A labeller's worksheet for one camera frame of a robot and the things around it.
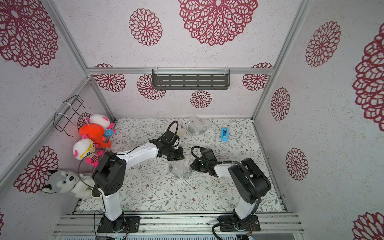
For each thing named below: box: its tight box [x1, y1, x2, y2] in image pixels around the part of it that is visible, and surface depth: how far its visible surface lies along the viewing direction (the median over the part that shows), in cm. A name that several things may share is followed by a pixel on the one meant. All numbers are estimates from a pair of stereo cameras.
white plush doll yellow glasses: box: [72, 138, 104, 167], surface depth 82 cm
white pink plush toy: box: [87, 114, 115, 129], surface depth 97 cm
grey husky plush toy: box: [41, 169, 95, 199], surface depth 73 cm
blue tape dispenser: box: [221, 127, 230, 142], surface depth 111 cm
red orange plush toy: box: [79, 123, 112, 149], surface depth 92 cm
